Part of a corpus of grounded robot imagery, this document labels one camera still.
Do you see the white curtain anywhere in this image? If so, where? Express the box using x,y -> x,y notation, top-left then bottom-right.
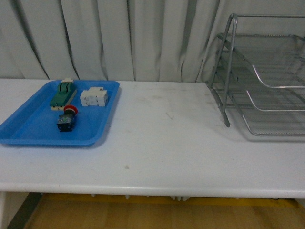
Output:
0,0 -> 305,82

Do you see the blue plastic tray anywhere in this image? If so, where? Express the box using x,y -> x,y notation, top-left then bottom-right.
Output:
0,81 -> 120,146

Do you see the silver mesh tray rack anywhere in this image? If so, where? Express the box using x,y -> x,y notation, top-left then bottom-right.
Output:
207,13 -> 305,136

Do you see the green knife switch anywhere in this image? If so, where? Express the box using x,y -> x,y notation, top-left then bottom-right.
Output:
50,79 -> 77,111

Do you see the red emergency stop button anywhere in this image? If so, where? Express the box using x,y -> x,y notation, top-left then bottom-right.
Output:
57,105 -> 78,132

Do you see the white circuit breaker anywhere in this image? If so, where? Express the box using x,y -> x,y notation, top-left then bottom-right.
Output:
80,87 -> 109,107

